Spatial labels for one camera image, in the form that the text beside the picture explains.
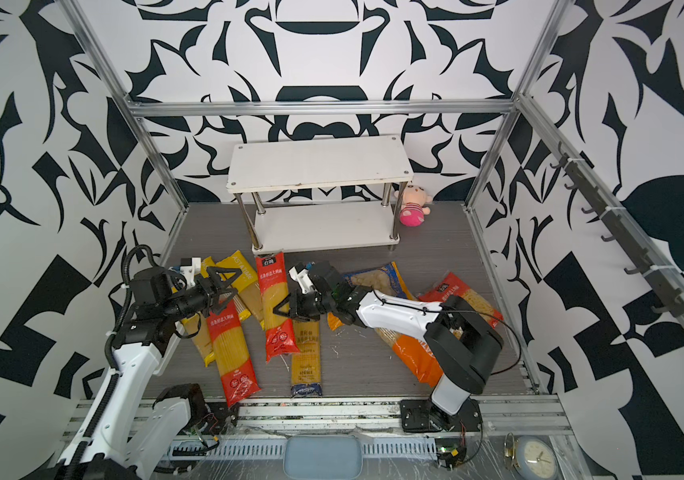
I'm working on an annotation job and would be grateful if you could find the yellow spaghetti bag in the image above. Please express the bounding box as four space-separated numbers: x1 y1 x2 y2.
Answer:
200 257 226 281
181 314 215 367
215 251 264 327

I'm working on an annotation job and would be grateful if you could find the red spaghetti bag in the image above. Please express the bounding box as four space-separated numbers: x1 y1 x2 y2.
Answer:
207 301 260 407
257 252 300 362

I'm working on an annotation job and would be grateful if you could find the red macaroni bag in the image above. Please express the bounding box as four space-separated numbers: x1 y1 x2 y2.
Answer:
418 272 503 328

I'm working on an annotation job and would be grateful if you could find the orange pasta bag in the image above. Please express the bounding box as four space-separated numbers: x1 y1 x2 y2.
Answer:
376 328 443 387

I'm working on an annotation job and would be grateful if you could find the blue gold spaghetti bag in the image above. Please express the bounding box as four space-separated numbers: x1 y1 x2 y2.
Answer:
291 321 323 398

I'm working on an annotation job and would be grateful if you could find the analog clock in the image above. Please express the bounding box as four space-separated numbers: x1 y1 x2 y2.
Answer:
503 433 559 480

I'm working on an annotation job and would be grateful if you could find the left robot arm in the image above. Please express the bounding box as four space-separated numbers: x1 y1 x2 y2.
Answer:
30 266 241 479

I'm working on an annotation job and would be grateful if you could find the grey blue pad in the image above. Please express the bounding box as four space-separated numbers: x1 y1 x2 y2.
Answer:
283 435 363 480

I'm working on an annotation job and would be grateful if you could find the pink plush pig toy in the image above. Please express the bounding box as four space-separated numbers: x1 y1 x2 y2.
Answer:
399 184 432 227

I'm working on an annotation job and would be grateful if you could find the blue orange orecchiette bag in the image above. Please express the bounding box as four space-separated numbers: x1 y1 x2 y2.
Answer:
343 262 415 300

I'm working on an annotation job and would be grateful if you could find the white two-tier shelf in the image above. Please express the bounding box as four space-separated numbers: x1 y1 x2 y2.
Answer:
227 135 414 256

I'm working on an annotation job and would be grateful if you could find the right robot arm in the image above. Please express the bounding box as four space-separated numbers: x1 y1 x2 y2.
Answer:
271 262 504 433

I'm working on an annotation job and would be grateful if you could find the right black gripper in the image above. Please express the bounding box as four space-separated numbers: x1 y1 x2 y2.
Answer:
273 288 341 321

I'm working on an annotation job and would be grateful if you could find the wall hook rail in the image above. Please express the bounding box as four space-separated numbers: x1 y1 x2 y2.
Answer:
551 141 684 318

